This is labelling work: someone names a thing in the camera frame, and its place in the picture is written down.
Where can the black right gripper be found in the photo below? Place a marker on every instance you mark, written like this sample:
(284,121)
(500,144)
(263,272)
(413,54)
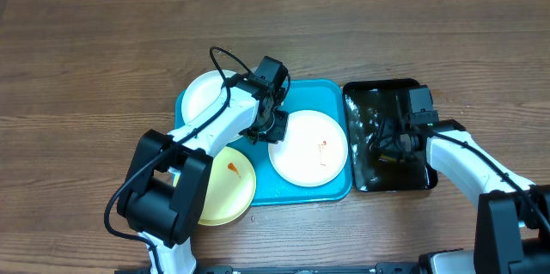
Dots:
(389,139)

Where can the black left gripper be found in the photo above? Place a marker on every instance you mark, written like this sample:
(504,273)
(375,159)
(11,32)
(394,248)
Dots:
(278,134)

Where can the white pink plate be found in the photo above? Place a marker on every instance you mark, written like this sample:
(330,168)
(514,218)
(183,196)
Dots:
(314,150)

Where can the yellow plate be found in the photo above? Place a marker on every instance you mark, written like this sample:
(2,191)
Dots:
(231,188)

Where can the white plate blue rim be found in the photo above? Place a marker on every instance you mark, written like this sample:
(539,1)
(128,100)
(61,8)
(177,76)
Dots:
(199,93)

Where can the green yellow sponge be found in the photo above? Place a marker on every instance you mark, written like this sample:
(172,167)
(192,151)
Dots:
(395,159)

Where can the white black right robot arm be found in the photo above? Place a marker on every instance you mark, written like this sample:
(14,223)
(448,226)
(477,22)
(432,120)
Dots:
(512,224)

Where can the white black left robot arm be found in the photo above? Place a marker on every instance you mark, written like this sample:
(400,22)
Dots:
(164,192)

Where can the teal plastic tray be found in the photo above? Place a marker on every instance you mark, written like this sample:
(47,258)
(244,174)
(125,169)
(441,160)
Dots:
(319,95)

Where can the black water basin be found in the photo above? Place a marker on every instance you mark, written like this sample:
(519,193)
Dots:
(362,102)

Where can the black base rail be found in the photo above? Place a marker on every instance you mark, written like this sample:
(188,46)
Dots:
(379,268)

